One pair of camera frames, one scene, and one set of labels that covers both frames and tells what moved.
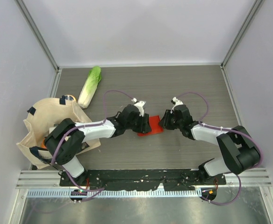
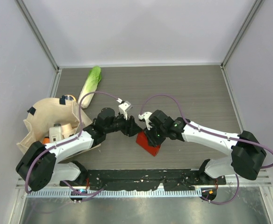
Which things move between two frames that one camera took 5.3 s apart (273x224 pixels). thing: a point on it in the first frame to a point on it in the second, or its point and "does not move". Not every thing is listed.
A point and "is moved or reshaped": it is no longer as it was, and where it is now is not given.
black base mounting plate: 172,179 does not move
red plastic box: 155,129 is moved or reshaped
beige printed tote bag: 45,114 does not move
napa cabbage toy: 89,89 does not move
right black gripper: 164,122 to 152,140
